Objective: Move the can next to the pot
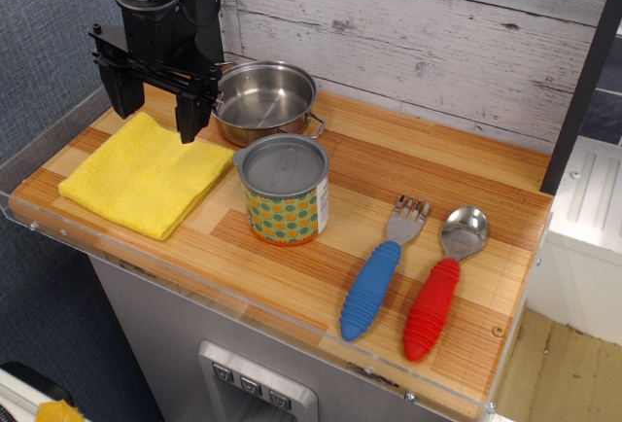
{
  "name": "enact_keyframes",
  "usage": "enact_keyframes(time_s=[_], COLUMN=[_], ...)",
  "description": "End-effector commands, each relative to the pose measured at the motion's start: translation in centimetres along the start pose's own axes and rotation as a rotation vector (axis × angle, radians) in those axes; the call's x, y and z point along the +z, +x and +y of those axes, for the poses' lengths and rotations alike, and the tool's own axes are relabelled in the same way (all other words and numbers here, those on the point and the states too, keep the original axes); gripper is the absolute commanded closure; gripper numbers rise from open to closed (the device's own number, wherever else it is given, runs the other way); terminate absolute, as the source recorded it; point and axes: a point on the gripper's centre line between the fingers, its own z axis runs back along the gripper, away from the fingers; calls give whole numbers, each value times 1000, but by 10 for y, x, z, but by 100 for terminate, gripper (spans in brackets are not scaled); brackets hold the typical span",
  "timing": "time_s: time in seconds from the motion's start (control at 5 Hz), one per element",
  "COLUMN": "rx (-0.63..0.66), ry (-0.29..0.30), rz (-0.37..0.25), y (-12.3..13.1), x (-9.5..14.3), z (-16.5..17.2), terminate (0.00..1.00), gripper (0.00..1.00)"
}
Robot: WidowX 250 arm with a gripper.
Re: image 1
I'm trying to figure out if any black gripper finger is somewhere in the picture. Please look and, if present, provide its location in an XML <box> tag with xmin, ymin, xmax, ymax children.
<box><xmin>175</xmin><ymin>90</ymin><xmax>214</xmax><ymax>144</ymax></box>
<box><xmin>95</xmin><ymin>55</ymin><xmax>145</xmax><ymax>119</ymax></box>

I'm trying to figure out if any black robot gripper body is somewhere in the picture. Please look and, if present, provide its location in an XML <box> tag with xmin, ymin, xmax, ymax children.
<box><xmin>88</xmin><ymin>2</ymin><xmax>222</xmax><ymax>96</ymax></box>

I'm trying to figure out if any patterned tin can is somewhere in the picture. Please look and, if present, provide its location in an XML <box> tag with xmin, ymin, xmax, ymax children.
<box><xmin>233</xmin><ymin>133</ymin><xmax>329</xmax><ymax>246</ymax></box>

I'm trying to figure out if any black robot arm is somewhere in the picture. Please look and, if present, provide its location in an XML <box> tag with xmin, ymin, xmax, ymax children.
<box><xmin>88</xmin><ymin>0</ymin><xmax>224</xmax><ymax>144</ymax></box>

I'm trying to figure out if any stainless steel pot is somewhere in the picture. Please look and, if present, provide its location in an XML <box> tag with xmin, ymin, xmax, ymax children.
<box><xmin>212</xmin><ymin>61</ymin><xmax>326</xmax><ymax>147</ymax></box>

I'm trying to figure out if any yellow folded cloth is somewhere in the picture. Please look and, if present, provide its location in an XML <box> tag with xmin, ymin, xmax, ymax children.
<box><xmin>58</xmin><ymin>113</ymin><xmax>234</xmax><ymax>241</ymax></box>

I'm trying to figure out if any silver dispenser panel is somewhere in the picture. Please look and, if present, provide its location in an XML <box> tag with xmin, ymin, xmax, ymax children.
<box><xmin>198</xmin><ymin>340</ymin><xmax>319</xmax><ymax>421</ymax></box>

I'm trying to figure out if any orange yellow object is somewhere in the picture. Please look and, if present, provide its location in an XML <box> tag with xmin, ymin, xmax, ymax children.
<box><xmin>35</xmin><ymin>400</ymin><xmax>86</xmax><ymax>422</ymax></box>

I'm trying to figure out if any white ribbed appliance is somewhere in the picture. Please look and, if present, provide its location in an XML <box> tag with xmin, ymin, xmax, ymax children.
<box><xmin>526</xmin><ymin>136</ymin><xmax>621</xmax><ymax>344</ymax></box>

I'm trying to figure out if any clear acrylic guard rail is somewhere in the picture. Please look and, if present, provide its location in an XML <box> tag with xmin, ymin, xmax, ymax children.
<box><xmin>1</xmin><ymin>91</ymin><xmax>552</xmax><ymax>421</ymax></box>

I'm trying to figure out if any blue handled fork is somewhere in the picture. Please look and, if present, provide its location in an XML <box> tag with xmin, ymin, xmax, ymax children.
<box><xmin>339</xmin><ymin>194</ymin><xmax>431</xmax><ymax>341</ymax></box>

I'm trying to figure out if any red handled spoon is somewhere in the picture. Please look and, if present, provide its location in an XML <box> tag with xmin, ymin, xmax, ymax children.
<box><xmin>402</xmin><ymin>206</ymin><xmax>488</xmax><ymax>362</ymax></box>

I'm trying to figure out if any dark vertical post right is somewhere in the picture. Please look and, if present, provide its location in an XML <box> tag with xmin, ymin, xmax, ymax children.
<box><xmin>539</xmin><ymin>0</ymin><xmax>621</xmax><ymax>195</ymax></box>

